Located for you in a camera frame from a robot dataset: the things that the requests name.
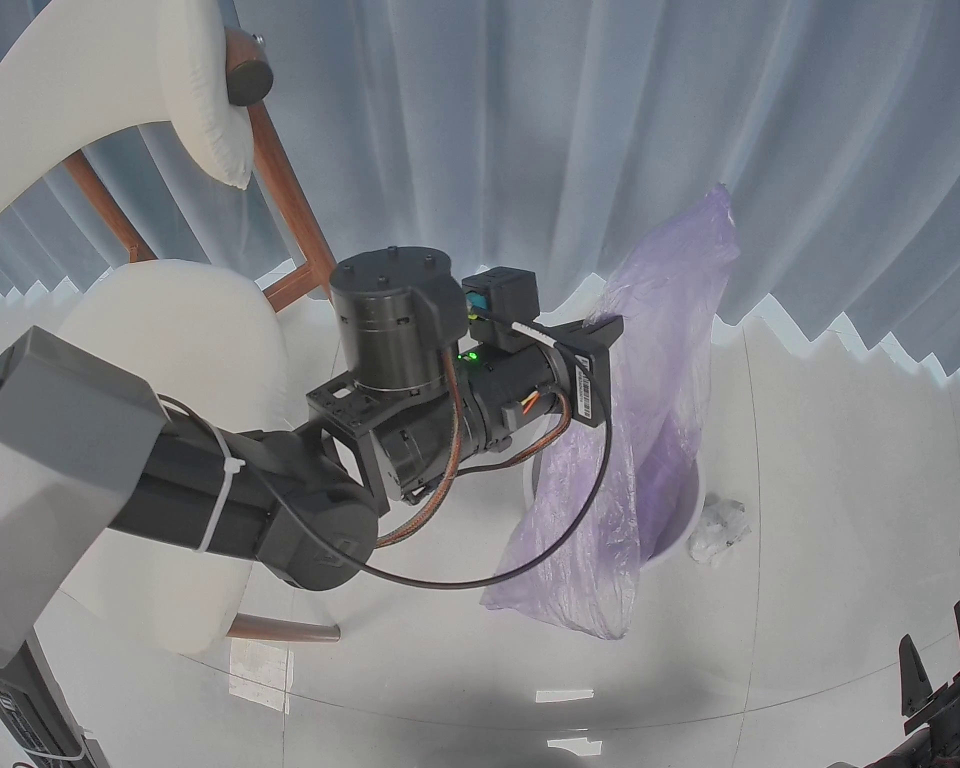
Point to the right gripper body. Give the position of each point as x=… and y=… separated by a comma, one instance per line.
x=937, y=742

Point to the white trash bin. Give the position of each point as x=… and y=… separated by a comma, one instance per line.
x=691, y=525

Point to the pale blue curtain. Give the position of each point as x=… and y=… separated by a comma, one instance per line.
x=525, y=112

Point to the purple plastic bag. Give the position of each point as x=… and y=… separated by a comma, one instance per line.
x=660, y=337

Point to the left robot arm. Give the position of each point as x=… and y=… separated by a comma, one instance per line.
x=262, y=487

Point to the white padded wooden chair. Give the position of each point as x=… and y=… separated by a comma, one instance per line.
x=172, y=322

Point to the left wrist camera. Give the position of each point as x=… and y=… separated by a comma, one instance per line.
x=502, y=296

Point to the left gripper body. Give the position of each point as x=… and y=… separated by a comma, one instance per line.
x=525, y=390

